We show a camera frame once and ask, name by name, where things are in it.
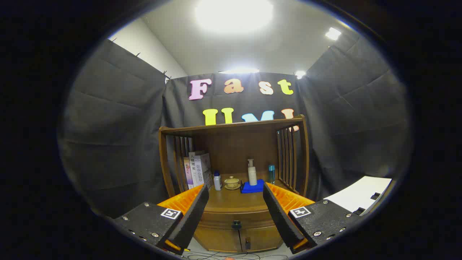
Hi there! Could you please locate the thick grey white book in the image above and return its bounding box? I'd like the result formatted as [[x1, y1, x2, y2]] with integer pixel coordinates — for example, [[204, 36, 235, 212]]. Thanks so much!
[[195, 153, 213, 190]]

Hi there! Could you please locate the white pump bottle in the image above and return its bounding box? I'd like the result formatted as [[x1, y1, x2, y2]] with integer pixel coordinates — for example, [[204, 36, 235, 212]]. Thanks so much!
[[247, 159, 257, 186]]

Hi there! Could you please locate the black backdrop cloth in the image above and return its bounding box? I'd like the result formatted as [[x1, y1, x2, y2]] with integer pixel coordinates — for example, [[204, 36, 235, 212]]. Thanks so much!
[[58, 34, 414, 219]]

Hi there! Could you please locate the white drawer unit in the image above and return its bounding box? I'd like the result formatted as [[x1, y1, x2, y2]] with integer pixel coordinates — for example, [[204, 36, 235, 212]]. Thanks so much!
[[323, 176, 393, 216]]

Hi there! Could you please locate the large round ceiling light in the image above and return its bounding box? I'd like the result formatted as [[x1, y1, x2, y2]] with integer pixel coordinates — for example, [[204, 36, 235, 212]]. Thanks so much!
[[195, 0, 275, 34]]

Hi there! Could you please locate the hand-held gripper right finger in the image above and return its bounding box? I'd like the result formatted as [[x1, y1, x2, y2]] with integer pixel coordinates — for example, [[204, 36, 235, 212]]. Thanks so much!
[[263, 182, 361, 254]]

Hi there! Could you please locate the brown wooden countertop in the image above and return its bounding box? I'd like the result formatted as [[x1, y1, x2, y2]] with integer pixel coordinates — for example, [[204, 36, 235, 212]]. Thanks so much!
[[170, 173, 305, 213]]

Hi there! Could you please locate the brown wooden cabinet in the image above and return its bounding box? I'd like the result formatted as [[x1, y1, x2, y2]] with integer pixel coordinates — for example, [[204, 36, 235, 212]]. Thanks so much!
[[158, 115, 311, 253]]

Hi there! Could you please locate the brown wooden drawer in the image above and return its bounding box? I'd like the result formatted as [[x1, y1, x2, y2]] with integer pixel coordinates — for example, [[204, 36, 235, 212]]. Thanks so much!
[[197, 209, 286, 231]]

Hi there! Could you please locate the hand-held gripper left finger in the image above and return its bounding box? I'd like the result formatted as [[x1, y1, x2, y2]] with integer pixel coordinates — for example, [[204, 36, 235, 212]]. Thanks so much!
[[114, 184, 210, 256]]

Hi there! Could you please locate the thin pink book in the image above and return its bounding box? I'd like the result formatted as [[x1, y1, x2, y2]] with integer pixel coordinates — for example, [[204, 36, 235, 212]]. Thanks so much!
[[183, 157, 194, 190]]

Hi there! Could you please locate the long strip ceiling light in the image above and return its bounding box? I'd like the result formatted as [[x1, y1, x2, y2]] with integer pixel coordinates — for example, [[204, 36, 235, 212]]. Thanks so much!
[[218, 68, 260, 74]]

